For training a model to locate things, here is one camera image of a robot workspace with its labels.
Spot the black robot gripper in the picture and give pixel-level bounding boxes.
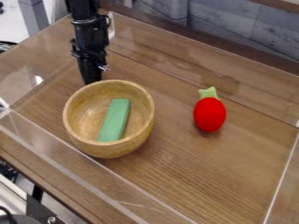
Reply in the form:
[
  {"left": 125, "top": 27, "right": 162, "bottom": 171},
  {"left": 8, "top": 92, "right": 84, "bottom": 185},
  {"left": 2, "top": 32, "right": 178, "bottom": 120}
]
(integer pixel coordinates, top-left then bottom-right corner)
[{"left": 65, "top": 0, "right": 110, "bottom": 85}]

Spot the brown wooden bowl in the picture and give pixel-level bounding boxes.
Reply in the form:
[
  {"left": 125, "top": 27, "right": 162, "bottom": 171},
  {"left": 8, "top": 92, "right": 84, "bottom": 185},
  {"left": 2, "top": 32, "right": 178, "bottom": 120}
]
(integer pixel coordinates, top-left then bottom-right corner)
[{"left": 62, "top": 80, "right": 154, "bottom": 158}]

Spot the green rectangular stick block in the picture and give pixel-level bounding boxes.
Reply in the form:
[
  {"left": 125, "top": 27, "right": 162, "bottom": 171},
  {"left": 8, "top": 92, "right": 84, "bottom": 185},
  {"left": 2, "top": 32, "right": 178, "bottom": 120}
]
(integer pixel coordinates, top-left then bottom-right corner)
[{"left": 97, "top": 99, "right": 130, "bottom": 142}]

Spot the red plush radish toy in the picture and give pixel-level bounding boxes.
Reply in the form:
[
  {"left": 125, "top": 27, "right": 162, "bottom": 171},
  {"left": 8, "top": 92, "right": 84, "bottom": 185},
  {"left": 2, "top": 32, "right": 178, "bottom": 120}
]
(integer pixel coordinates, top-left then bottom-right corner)
[{"left": 192, "top": 87, "right": 226, "bottom": 132}]

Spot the grey metal post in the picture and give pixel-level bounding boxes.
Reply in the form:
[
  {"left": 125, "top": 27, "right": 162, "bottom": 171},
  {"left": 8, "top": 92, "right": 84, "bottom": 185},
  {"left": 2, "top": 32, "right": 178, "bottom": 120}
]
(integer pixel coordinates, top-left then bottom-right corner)
[{"left": 17, "top": 0, "right": 49, "bottom": 36}]

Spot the clear acrylic tray enclosure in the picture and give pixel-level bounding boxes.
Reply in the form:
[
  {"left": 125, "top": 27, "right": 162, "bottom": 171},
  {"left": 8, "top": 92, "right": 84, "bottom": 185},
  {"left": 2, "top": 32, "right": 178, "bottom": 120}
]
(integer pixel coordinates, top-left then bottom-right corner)
[{"left": 0, "top": 16, "right": 299, "bottom": 224}]

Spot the black bracket with screw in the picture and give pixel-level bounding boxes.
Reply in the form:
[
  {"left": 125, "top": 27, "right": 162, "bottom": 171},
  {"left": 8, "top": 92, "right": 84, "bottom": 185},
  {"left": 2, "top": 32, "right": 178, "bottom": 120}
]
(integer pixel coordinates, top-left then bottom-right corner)
[{"left": 25, "top": 195, "right": 66, "bottom": 224}]

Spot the black cable bottom left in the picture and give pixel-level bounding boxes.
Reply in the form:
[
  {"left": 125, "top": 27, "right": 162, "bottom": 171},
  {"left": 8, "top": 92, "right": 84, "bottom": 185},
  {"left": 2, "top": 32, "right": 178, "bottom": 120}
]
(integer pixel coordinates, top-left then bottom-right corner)
[{"left": 0, "top": 205, "right": 18, "bottom": 224}]

